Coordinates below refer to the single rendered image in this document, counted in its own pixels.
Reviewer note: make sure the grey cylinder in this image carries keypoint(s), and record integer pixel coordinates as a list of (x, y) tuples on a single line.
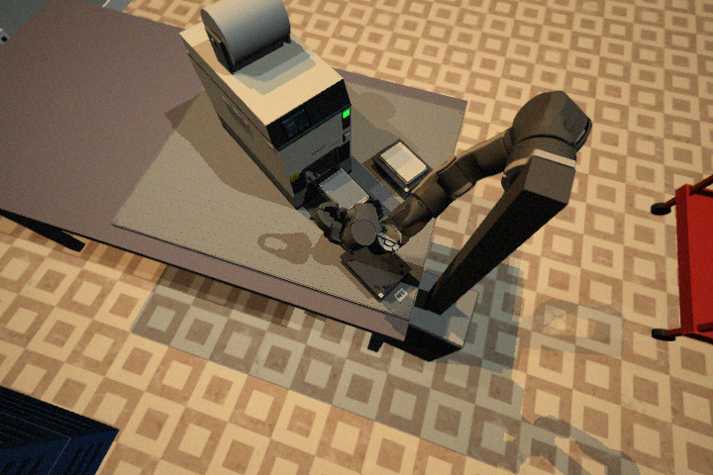
[(247, 27)]

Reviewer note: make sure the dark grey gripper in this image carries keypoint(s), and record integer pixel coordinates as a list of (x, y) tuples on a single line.
[(359, 229)]

